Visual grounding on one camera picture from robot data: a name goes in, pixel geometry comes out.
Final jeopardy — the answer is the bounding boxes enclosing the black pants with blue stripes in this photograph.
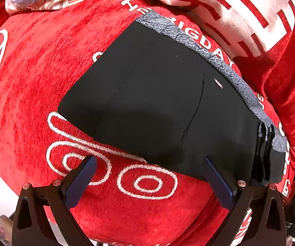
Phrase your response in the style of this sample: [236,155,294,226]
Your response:
[59,14,289,186]

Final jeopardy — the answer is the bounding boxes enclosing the red printed blanket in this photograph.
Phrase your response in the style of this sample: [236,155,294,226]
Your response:
[0,0,295,246]

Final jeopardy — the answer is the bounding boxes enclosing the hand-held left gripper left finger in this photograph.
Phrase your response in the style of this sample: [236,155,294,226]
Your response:
[11,155,98,246]

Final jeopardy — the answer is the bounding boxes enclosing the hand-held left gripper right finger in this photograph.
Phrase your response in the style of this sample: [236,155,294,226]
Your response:
[203,157,287,246]

